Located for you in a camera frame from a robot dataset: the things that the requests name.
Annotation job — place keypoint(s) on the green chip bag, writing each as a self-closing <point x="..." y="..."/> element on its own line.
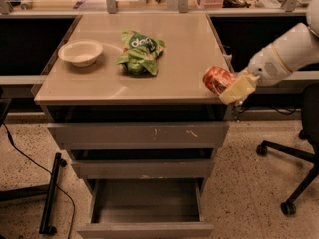
<point x="140" y="53"/>

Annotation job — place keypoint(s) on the top grey drawer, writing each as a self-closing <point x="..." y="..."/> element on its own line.
<point x="138" y="135"/>

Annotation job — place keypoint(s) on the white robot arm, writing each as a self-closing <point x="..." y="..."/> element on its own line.
<point x="290" y="52"/>

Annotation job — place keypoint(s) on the black floor stand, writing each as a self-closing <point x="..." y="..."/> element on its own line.
<point x="47" y="189"/>

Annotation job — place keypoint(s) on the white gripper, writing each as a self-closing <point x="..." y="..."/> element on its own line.
<point x="267" y="65"/>

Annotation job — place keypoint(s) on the open bottom grey drawer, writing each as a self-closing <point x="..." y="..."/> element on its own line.
<point x="145" y="209"/>

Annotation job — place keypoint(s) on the white paper bowl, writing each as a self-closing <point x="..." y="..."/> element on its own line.
<point x="81" y="53"/>

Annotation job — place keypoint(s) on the middle grey drawer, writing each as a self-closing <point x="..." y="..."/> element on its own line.
<point x="143" y="169"/>

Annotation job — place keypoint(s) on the orange soda can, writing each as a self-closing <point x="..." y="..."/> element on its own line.
<point x="218" y="79"/>

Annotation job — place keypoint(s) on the grey drawer cabinet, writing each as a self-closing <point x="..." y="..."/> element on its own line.
<point x="105" y="93"/>

